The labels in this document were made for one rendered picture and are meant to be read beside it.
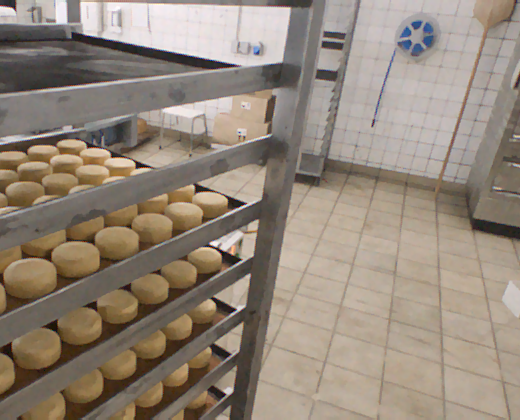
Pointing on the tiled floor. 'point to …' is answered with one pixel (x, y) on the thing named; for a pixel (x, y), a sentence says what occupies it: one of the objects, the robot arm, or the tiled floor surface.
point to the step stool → (185, 124)
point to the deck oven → (511, 148)
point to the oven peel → (487, 12)
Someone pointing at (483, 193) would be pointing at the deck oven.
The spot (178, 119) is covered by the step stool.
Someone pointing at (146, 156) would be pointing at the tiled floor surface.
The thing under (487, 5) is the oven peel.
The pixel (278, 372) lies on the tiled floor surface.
